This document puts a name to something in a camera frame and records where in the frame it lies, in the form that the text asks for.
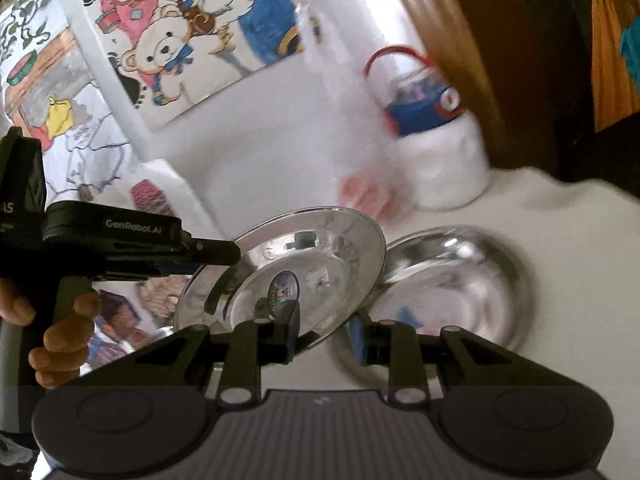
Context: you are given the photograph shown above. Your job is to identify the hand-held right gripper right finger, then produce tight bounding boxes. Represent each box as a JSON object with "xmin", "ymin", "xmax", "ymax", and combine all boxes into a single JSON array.
[{"xmin": 349, "ymin": 312, "xmax": 582, "ymax": 405}]

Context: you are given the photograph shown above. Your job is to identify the white printed cloth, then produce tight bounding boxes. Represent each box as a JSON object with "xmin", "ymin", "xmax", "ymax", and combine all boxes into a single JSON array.
[{"xmin": 90, "ymin": 165, "xmax": 640, "ymax": 396}]

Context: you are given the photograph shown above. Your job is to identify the teddy bear cartoon drawing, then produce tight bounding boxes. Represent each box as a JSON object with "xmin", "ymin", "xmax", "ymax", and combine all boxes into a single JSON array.
[{"xmin": 77, "ymin": 0, "xmax": 316, "ymax": 113}]

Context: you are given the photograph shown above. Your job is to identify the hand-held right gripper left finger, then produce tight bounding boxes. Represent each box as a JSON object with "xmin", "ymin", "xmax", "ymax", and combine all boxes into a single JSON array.
[{"xmin": 65, "ymin": 303, "xmax": 302, "ymax": 406}]

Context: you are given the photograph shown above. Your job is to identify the stainless steel plate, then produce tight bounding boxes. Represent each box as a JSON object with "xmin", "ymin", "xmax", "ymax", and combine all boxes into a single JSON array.
[{"xmin": 174, "ymin": 206, "xmax": 389, "ymax": 356}]

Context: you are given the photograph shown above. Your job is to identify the person's left hand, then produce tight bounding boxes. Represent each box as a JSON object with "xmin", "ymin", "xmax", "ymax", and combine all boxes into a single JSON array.
[{"xmin": 0, "ymin": 278, "xmax": 102, "ymax": 392}]

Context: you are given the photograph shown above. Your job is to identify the stainless steel bowl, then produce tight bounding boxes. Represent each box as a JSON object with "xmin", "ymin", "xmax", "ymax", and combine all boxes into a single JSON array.
[{"xmin": 331, "ymin": 224, "xmax": 535, "ymax": 387}]

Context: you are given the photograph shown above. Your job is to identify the white bottle with blue lid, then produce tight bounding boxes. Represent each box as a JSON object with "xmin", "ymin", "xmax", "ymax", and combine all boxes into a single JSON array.
[{"xmin": 364, "ymin": 44, "xmax": 492, "ymax": 211}]

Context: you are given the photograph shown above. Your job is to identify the orange cloth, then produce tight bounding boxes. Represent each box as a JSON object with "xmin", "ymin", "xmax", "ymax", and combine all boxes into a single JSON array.
[{"xmin": 591, "ymin": 0, "xmax": 640, "ymax": 133}]

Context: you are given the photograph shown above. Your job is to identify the pink round packet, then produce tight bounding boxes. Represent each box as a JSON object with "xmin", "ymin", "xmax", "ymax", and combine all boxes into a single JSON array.
[{"xmin": 337, "ymin": 172, "xmax": 386, "ymax": 208}]

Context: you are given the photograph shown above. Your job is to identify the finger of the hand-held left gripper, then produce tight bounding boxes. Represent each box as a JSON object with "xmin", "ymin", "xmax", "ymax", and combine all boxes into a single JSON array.
[
  {"xmin": 177, "ymin": 237, "xmax": 242, "ymax": 267},
  {"xmin": 92, "ymin": 259, "xmax": 202, "ymax": 282}
]

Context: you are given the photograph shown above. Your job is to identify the clear plastic bag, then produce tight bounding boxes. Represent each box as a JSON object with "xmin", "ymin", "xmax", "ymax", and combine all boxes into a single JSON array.
[{"xmin": 295, "ymin": 0, "xmax": 418, "ymax": 223}]

